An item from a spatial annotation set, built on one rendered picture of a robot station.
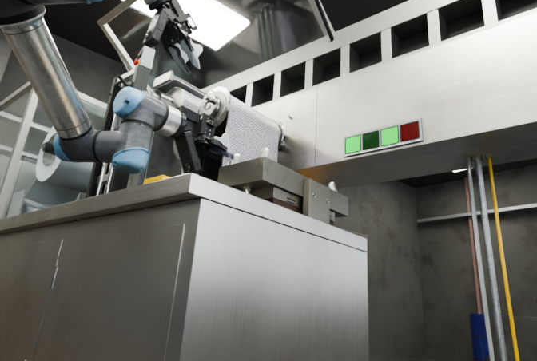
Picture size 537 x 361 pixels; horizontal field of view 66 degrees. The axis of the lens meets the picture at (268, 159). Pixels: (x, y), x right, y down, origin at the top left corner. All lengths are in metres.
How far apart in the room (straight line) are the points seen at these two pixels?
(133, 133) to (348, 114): 0.70
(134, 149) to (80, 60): 4.52
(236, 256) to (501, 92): 0.78
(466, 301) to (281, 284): 7.93
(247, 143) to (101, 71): 4.33
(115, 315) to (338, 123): 0.87
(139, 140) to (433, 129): 0.77
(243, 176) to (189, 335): 0.44
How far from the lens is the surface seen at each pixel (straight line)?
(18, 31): 0.91
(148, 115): 1.00
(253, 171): 1.00
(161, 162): 1.51
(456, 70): 1.27
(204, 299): 0.75
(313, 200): 1.10
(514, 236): 8.52
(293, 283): 0.94
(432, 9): 1.43
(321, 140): 1.38
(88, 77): 5.39
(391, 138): 1.25
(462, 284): 8.80
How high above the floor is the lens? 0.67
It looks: 21 degrees up
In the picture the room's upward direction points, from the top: 4 degrees clockwise
